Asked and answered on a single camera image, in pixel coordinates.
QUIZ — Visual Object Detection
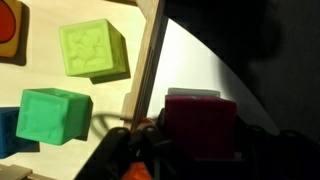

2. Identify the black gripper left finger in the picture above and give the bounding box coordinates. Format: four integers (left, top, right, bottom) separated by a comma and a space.
74, 108, 168, 180

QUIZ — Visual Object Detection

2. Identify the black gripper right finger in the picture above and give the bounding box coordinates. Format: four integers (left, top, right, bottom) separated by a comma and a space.
233, 124, 320, 180

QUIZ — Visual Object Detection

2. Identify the pink toy block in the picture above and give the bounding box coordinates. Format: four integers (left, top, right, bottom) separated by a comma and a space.
164, 94, 238, 160

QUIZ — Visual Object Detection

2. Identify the orange toy block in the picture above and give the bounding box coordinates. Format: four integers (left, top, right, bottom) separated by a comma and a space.
119, 116, 158, 180

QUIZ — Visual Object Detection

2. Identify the green toy block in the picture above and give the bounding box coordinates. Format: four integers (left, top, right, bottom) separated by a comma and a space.
15, 88, 93, 146

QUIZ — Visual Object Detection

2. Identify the wooden tray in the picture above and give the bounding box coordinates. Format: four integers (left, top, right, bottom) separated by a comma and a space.
0, 0, 168, 180

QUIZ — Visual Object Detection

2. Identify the white toy block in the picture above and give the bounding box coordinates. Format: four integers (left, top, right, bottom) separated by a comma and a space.
167, 87, 222, 99

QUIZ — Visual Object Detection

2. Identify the lime toy block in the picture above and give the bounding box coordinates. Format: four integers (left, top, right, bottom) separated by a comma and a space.
59, 18, 129, 78

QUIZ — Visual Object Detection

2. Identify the blue toy block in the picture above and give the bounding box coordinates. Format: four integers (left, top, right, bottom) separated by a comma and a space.
0, 106, 40, 159

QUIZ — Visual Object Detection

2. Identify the orange fabric cube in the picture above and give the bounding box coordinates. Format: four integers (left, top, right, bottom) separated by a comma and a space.
0, 0, 24, 58

